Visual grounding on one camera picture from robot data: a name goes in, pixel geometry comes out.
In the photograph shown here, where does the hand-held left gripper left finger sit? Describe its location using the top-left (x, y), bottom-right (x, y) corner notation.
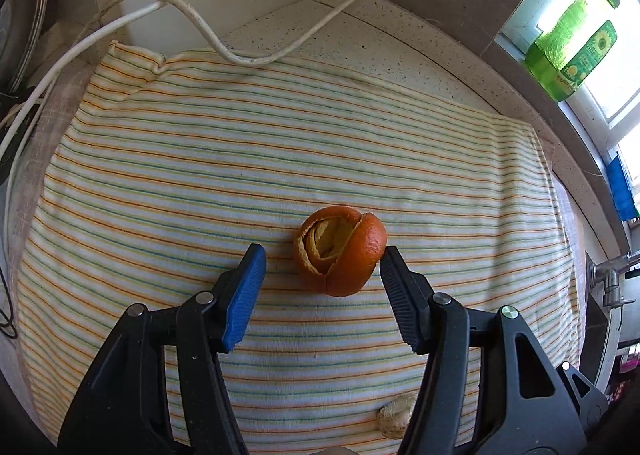
top-left (57, 243), bottom-right (268, 455)

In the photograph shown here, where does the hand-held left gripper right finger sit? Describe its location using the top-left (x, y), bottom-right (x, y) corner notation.
top-left (380, 245), bottom-right (586, 455)

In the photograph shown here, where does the metal faucet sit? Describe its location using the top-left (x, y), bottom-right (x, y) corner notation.
top-left (586, 251), bottom-right (640, 308)

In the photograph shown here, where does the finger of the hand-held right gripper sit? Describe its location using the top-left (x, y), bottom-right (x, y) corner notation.
top-left (557, 360), bottom-right (610, 436)

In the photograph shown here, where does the tan shell piece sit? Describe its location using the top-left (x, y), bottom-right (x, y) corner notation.
top-left (377, 392), bottom-right (420, 440)

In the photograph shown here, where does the green plastic bottle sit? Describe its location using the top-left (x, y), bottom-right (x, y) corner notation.
top-left (524, 0), bottom-right (630, 102)

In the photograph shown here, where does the orange peel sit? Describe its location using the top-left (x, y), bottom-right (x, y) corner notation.
top-left (294, 205), bottom-right (388, 297)

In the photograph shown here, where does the striped cloth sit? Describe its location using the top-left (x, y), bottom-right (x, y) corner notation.
top-left (15, 40), bottom-right (586, 451)

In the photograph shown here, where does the blue cloth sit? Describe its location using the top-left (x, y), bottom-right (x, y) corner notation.
top-left (606, 155), bottom-right (638, 221)

